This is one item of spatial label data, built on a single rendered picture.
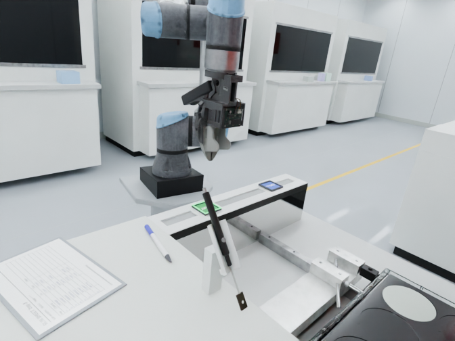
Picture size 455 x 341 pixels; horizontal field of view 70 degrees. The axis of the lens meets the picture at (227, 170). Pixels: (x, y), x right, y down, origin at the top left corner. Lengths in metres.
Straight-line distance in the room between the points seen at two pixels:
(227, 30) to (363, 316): 0.62
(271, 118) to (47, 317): 4.86
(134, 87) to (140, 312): 3.40
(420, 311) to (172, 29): 0.79
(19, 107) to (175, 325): 2.87
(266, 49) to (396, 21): 4.58
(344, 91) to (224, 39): 6.38
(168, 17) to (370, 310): 0.74
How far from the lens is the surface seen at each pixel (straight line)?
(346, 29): 7.03
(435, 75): 8.76
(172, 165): 1.20
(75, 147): 3.46
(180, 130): 1.18
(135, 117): 3.89
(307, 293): 0.76
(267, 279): 0.87
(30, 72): 3.46
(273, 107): 5.20
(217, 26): 0.71
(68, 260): 0.68
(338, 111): 7.09
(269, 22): 5.23
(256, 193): 0.98
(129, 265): 0.65
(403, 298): 0.82
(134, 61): 3.80
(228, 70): 0.71
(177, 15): 0.80
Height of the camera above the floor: 1.36
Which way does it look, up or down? 21 degrees down
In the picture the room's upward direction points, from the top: 6 degrees clockwise
